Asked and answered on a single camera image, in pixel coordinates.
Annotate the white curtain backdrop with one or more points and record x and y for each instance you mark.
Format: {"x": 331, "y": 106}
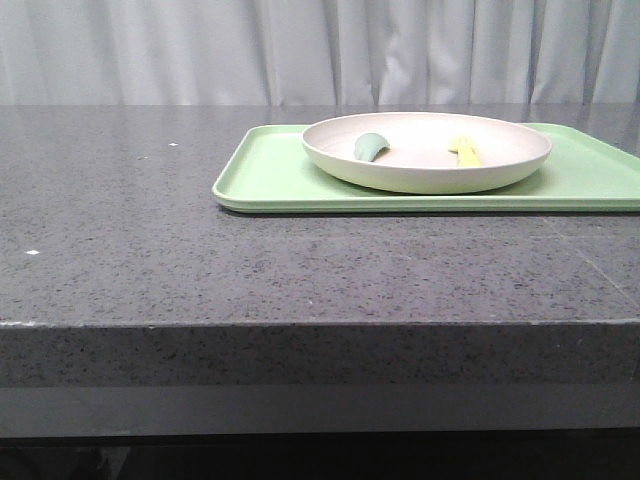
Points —
{"x": 318, "y": 52}

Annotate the yellow plastic fork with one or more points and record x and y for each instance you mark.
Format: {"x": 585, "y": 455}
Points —
{"x": 465, "y": 149}

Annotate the light green serving tray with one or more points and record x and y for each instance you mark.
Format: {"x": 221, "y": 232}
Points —
{"x": 270, "y": 173}

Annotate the green plastic spoon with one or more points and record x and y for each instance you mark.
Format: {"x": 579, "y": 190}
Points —
{"x": 368, "y": 146}

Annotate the white round plate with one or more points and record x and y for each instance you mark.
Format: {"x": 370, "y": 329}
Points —
{"x": 418, "y": 160}

